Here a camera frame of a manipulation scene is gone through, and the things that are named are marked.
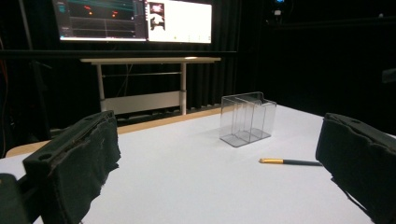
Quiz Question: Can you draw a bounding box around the black metal stand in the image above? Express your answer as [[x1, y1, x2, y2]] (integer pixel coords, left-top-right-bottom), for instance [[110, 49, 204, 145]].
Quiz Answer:
[[18, 0, 53, 141]]

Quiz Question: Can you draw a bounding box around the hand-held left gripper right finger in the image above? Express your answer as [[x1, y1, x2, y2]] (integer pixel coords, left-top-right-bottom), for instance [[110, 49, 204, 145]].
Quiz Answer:
[[315, 112, 396, 224]]

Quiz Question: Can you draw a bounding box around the white metal stand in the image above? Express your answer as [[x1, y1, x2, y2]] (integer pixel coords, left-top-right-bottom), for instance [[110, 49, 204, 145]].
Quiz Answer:
[[79, 56, 222, 117]]

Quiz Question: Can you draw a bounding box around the black makeup brush gold ferrule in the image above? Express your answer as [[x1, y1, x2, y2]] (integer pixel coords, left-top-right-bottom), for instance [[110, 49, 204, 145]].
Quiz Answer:
[[259, 158, 324, 167]]

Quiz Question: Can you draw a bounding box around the computer monitor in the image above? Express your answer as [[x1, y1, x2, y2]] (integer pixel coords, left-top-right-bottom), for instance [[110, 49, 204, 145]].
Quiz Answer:
[[50, 0, 214, 45]]

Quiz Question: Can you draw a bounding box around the clear acrylic organizer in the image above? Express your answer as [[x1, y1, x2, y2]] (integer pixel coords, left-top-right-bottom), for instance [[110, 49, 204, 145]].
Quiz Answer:
[[219, 91, 278, 148]]

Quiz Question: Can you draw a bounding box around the camera on stand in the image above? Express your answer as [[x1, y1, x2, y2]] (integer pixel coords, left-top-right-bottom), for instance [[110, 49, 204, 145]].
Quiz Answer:
[[270, 0, 287, 25]]

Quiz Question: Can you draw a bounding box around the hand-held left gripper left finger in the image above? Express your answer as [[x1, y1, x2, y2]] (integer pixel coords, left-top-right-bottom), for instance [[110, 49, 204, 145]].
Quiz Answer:
[[21, 110, 122, 224]]

